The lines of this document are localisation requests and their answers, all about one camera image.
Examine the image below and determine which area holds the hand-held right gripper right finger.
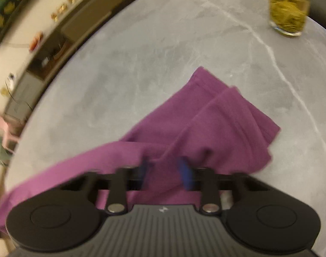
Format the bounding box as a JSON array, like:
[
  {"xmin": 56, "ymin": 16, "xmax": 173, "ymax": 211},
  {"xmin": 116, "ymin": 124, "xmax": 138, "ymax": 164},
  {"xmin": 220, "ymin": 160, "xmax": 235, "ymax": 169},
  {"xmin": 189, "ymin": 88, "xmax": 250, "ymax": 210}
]
[{"xmin": 177, "ymin": 156, "xmax": 270, "ymax": 216}]

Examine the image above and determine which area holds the long brown sideboard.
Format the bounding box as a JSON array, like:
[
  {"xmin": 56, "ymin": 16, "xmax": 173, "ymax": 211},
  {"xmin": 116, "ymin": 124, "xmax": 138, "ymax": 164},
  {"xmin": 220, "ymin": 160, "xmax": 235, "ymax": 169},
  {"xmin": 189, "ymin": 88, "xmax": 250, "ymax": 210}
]
[{"xmin": 4, "ymin": 0, "xmax": 171, "ymax": 118}]

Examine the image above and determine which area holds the pink chair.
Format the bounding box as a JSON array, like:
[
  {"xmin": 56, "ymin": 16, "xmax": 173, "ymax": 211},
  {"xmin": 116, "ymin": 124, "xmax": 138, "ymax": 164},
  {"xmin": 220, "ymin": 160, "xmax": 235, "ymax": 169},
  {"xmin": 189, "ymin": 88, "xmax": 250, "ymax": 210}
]
[{"xmin": 0, "ymin": 114, "xmax": 21, "ymax": 153}]

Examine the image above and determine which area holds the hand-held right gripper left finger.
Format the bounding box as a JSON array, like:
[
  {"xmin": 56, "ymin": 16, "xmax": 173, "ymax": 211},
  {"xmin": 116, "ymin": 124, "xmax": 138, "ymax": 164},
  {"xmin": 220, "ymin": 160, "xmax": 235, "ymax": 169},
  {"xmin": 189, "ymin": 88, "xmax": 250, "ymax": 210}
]
[{"xmin": 60, "ymin": 156, "xmax": 154, "ymax": 215}]

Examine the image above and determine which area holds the wall poster with yellow shapes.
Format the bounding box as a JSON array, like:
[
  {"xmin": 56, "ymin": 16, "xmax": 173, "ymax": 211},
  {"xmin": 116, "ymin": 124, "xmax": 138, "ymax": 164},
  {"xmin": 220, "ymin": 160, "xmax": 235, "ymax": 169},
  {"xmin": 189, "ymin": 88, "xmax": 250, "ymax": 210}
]
[{"xmin": 0, "ymin": 0, "xmax": 48, "ymax": 51}]

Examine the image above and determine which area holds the glass with yellow-green filling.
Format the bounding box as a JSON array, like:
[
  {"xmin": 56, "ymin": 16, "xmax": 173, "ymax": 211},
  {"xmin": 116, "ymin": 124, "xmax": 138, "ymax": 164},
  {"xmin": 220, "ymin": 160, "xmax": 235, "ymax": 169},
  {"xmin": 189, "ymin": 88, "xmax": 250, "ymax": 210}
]
[{"xmin": 268, "ymin": 0, "xmax": 310, "ymax": 37}]

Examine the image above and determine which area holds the purple garment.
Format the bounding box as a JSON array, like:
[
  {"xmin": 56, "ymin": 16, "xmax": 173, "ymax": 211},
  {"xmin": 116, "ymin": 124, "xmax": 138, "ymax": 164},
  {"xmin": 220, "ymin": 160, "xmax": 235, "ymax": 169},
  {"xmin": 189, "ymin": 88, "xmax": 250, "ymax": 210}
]
[{"xmin": 0, "ymin": 66, "xmax": 281, "ymax": 233}]

